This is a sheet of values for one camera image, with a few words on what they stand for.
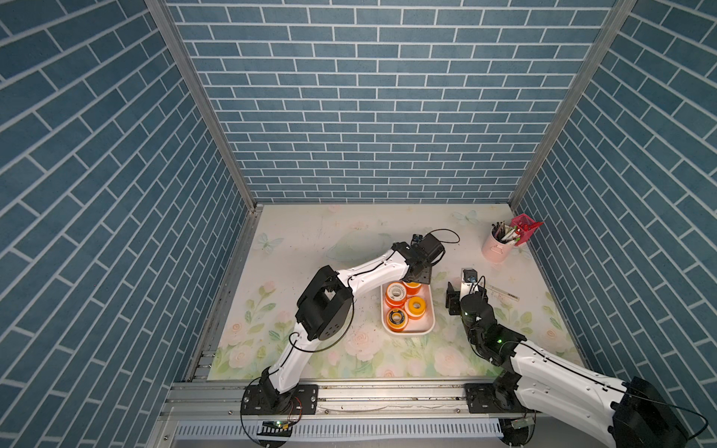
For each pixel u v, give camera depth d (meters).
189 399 0.76
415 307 0.88
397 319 0.85
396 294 0.89
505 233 0.99
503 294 0.94
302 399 0.74
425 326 0.86
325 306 0.52
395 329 0.84
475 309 0.61
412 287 0.91
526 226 0.99
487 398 0.74
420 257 0.70
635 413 0.41
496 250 0.97
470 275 0.71
